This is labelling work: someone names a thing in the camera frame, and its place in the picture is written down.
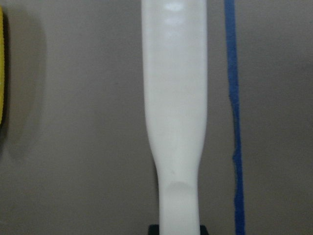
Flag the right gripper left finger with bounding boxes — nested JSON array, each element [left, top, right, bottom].
[[148, 225, 160, 235]]

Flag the yellow toy corn cob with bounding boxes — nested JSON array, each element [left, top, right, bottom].
[[0, 7, 5, 122]]

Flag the beige brush with black bristles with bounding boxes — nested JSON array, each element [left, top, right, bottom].
[[141, 0, 208, 235]]

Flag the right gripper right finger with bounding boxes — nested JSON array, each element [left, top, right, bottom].
[[200, 225, 209, 235]]

